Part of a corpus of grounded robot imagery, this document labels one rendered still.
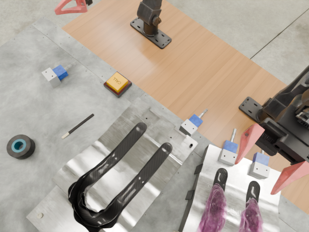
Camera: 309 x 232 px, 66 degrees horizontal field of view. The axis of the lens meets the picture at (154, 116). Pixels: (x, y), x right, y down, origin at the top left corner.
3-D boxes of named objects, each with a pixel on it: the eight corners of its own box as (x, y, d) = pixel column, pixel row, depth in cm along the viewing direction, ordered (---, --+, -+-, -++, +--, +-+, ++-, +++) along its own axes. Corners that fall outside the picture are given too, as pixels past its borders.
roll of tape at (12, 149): (15, 164, 80) (10, 161, 77) (8, 144, 83) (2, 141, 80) (38, 152, 82) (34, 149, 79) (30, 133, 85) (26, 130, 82)
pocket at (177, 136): (174, 129, 82) (175, 125, 79) (185, 138, 81) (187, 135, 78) (165, 138, 81) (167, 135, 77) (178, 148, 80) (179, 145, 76)
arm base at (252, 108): (293, 135, 81) (303, 121, 83) (245, 98, 86) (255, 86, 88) (281, 141, 88) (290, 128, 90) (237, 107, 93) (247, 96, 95)
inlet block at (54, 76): (74, 62, 98) (70, 54, 93) (81, 70, 96) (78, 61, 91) (46, 79, 94) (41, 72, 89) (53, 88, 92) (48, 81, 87)
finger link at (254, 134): (267, 180, 39) (295, 140, 42) (232, 151, 41) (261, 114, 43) (250, 184, 45) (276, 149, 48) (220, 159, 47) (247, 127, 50)
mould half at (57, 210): (138, 107, 91) (137, 90, 78) (192, 150, 85) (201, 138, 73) (34, 217, 74) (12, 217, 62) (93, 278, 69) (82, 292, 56)
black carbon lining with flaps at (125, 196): (140, 121, 81) (139, 110, 72) (176, 151, 78) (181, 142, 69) (62, 205, 70) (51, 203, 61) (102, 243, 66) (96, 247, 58)
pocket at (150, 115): (150, 110, 85) (150, 106, 81) (161, 119, 84) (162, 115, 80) (141, 119, 83) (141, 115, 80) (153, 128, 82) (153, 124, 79)
